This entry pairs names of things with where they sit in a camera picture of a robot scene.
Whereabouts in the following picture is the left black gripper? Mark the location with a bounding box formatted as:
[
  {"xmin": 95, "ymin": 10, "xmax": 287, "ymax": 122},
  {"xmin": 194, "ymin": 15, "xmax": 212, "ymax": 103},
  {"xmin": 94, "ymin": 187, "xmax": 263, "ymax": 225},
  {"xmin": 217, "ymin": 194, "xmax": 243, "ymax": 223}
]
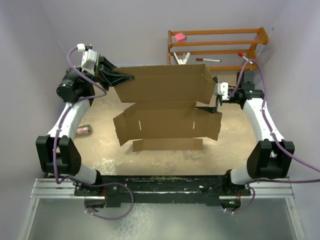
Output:
[{"xmin": 65, "ymin": 54, "xmax": 134, "ymax": 92}]

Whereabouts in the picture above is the brown cardboard box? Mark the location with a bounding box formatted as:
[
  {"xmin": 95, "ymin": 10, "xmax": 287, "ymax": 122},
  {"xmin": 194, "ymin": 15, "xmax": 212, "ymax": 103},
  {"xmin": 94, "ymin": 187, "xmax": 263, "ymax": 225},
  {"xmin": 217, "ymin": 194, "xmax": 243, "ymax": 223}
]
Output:
[{"xmin": 113, "ymin": 64, "xmax": 222, "ymax": 152}]

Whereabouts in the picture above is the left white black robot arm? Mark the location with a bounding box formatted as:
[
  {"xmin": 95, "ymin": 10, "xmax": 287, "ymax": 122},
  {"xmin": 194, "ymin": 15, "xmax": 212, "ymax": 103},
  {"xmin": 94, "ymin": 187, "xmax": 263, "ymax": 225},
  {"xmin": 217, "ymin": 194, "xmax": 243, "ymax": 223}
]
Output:
[{"xmin": 35, "ymin": 55, "xmax": 134, "ymax": 196}]

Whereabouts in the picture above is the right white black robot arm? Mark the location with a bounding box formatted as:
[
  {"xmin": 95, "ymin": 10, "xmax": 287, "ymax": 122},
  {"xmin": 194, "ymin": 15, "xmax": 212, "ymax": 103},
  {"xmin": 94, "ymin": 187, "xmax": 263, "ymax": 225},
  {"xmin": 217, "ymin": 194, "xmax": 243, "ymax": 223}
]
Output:
[{"xmin": 198, "ymin": 72, "xmax": 295, "ymax": 196}]

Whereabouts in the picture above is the brown-capped white marker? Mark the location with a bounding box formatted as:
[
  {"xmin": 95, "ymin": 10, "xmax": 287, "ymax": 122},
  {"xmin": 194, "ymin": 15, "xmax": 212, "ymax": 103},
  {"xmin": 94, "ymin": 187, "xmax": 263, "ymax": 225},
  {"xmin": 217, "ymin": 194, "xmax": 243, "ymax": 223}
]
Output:
[{"xmin": 196, "ymin": 58, "xmax": 221, "ymax": 63}]

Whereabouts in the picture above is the white clamp tool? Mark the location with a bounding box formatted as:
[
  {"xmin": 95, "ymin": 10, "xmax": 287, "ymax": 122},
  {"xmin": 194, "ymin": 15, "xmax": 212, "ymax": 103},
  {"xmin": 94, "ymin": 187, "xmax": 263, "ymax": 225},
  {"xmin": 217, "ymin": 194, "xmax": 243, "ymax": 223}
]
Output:
[{"xmin": 173, "ymin": 52, "xmax": 191, "ymax": 65}]

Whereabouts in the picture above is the red-capped white marker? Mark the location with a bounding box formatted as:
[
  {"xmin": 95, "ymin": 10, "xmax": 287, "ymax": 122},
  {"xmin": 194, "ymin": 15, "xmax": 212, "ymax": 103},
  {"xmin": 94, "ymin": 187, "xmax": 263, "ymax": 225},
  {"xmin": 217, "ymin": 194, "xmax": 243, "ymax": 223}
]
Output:
[{"xmin": 237, "ymin": 52, "xmax": 254, "ymax": 65}]

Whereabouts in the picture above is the small pink green object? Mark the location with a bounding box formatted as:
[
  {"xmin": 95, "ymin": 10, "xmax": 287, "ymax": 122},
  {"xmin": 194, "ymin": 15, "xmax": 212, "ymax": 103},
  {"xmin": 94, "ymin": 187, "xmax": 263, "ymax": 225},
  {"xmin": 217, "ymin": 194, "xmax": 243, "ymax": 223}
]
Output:
[{"xmin": 76, "ymin": 124, "xmax": 93, "ymax": 137}]

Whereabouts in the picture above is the wooden three-tier rack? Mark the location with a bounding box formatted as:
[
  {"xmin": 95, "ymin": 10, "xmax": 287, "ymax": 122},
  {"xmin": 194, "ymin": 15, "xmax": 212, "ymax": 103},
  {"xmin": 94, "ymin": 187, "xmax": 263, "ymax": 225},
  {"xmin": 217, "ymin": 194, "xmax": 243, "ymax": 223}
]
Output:
[{"xmin": 166, "ymin": 27, "xmax": 269, "ymax": 71}]

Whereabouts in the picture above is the pink eraser block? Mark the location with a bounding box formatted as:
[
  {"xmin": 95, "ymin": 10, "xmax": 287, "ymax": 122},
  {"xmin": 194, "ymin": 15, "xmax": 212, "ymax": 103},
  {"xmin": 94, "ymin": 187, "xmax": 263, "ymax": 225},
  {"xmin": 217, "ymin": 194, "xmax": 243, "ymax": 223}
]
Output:
[{"xmin": 174, "ymin": 32, "xmax": 187, "ymax": 43}]

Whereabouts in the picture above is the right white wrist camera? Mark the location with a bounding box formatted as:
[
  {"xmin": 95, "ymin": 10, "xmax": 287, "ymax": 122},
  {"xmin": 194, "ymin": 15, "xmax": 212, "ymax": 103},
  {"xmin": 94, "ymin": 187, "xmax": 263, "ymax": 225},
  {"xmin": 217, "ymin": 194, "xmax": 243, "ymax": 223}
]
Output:
[{"xmin": 213, "ymin": 82, "xmax": 229, "ymax": 101}]

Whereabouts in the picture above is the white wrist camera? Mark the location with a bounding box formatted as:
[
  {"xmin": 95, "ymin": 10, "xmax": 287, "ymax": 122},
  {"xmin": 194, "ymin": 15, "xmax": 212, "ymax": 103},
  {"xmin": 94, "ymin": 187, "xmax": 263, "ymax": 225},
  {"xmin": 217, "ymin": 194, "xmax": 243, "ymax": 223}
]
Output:
[
  {"xmin": 213, "ymin": 82, "xmax": 229, "ymax": 101},
  {"xmin": 76, "ymin": 43, "xmax": 100, "ymax": 76}
]

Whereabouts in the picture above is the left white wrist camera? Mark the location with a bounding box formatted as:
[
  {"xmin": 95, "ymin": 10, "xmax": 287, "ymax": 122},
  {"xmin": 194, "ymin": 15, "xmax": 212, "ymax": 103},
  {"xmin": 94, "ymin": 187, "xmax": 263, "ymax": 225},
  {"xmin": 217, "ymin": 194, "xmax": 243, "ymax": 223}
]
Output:
[{"xmin": 76, "ymin": 43, "xmax": 100, "ymax": 76}]

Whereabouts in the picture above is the aluminium extrusion frame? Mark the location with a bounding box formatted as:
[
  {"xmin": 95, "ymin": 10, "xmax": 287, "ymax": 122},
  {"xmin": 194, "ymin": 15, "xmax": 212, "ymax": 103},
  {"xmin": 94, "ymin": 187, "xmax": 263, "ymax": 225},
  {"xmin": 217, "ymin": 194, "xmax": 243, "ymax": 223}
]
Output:
[{"xmin": 19, "ymin": 178, "xmax": 306, "ymax": 240}]

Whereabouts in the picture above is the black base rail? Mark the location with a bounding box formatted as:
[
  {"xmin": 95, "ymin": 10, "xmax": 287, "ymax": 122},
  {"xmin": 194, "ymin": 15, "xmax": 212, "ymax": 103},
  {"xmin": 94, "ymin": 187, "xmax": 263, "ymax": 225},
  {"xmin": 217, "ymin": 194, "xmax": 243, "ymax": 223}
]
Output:
[{"xmin": 74, "ymin": 174, "xmax": 251, "ymax": 208}]

